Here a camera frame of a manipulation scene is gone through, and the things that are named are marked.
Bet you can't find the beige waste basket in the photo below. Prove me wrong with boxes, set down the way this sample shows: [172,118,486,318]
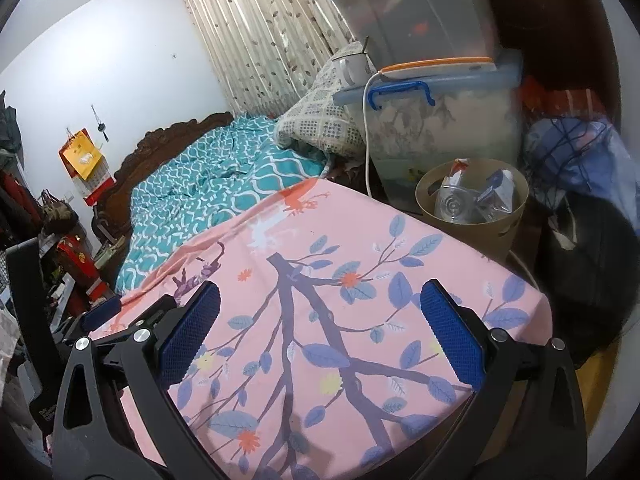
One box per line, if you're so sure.
[415,157,530,261]

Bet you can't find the teal patterned blanket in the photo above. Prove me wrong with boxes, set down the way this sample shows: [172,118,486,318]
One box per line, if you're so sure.
[115,112,331,296]

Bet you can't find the brown handbag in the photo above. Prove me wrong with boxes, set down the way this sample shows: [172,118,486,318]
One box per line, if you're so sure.
[39,189,80,236]

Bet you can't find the hanging grey clothes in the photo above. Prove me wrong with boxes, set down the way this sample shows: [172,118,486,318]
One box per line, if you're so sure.
[0,90,26,171]

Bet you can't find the hanging keys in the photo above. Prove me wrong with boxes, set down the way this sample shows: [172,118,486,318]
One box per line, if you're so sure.
[90,104,110,143]

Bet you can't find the beige leaf print curtain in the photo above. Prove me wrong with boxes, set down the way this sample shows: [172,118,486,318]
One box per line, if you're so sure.
[172,0,361,118]

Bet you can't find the clear storage box teal lid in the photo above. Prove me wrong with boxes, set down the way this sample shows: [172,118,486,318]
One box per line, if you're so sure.
[321,0,501,68]

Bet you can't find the white cable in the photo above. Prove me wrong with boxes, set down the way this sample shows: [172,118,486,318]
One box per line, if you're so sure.
[363,71,388,201]

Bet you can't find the snack wrapper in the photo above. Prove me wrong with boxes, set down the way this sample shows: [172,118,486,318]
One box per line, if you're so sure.
[447,158,473,186]

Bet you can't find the dark wooden cabinet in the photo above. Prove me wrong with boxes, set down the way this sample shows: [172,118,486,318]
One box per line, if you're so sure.
[475,0,621,126]

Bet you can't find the carved wooden headboard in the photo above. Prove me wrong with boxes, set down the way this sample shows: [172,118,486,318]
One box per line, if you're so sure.
[90,111,235,261]

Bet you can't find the red gift box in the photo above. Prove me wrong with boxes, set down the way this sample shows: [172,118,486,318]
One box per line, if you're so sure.
[55,234,113,301]

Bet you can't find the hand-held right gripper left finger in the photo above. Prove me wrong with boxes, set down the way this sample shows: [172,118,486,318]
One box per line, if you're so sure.
[50,280,223,480]

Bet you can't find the black bag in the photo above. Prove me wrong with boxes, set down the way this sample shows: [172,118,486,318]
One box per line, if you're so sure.
[537,195,640,366]

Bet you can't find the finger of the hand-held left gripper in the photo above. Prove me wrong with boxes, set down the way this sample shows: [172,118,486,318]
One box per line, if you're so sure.
[50,296,123,346]

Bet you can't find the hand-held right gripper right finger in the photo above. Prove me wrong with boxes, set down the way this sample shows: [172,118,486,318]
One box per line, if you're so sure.
[420,279,588,480]

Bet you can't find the grey patterned pillow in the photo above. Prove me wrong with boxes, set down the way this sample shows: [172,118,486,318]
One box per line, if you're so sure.
[274,42,371,161]

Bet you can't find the clear storage box blue lid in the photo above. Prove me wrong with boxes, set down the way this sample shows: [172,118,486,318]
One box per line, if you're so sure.
[332,52,526,211]

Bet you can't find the blue cloth bundle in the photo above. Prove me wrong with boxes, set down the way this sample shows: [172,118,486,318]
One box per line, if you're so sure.
[522,115,638,221]

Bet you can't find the white mug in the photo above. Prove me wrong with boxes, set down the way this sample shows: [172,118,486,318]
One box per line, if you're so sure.
[334,52,373,86]

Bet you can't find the pink printed bed sheet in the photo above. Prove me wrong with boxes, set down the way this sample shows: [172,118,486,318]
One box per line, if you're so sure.
[82,177,553,480]

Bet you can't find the red wall calendar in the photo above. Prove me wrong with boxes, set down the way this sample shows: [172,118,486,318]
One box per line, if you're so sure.
[58,129,116,206]

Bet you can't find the red bag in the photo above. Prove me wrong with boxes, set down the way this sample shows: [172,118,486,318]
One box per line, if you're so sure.
[520,77,603,121]

